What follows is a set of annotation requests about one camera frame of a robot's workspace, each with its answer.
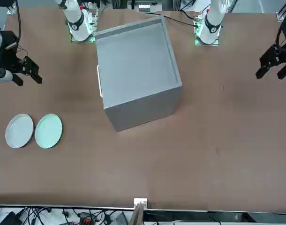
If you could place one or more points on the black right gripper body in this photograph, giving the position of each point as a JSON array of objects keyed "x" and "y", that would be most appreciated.
[{"x": 9, "y": 58}]

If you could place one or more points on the light gray plate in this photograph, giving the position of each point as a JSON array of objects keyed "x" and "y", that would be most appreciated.
[{"x": 19, "y": 130}]

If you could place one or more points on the mint green plate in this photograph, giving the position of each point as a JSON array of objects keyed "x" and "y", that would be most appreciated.
[{"x": 48, "y": 131}]

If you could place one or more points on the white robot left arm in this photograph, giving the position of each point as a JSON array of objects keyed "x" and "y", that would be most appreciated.
[{"x": 212, "y": 23}]

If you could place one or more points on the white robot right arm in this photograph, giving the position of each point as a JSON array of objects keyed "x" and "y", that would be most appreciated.
[{"x": 77, "y": 23}]

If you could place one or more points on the green circuit board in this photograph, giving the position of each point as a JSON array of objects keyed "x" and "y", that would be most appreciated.
[
  {"x": 198, "y": 22},
  {"x": 92, "y": 22}
]

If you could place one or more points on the gray steel cabinet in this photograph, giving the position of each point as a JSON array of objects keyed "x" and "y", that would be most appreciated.
[{"x": 138, "y": 61}]

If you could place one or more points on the black box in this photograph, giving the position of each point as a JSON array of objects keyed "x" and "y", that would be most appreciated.
[{"x": 10, "y": 219}]

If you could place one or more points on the black and red connector block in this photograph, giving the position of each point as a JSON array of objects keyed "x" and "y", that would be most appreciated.
[{"x": 85, "y": 219}]

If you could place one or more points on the gray power adapter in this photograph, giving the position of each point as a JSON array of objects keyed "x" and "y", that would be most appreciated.
[{"x": 120, "y": 219}]

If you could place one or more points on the aluminium frame profile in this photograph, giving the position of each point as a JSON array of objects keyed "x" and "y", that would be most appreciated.
[{"x": 282, "y": 12}]

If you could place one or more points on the white table edge bracket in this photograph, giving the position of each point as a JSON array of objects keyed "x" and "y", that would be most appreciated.
[{"x": 140, "y": 201}]

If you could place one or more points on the aluminium camera post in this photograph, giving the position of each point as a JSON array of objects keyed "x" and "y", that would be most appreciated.
[{"x": 137, "y": 215}]

